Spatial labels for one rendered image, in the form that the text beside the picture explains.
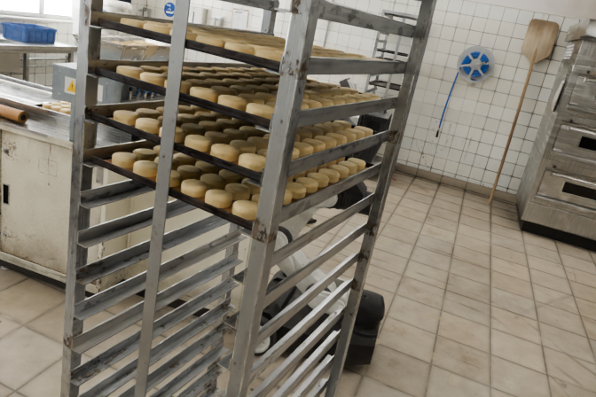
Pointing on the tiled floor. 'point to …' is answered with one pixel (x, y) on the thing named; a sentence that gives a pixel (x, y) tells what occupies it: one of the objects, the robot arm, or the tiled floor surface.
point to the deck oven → (565, 151)
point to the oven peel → (533, 48)
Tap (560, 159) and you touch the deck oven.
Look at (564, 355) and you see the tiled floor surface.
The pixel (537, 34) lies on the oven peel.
